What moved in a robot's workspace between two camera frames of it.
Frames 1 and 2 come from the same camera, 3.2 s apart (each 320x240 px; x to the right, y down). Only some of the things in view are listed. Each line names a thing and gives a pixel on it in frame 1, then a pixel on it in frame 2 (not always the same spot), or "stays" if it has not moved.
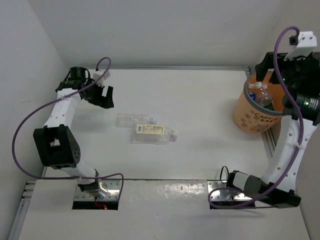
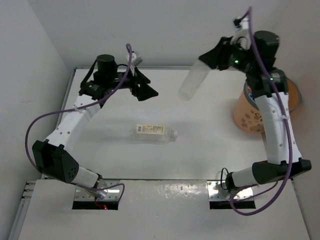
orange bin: [251, 117] stays
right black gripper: [263, 67] to [217, 57]
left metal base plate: [112, 187] stays
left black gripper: [106, 102] to [143, 91]
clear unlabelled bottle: [130, 120] to [193, 80]
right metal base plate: [215, 195] stays
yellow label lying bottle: [148, 134] stays
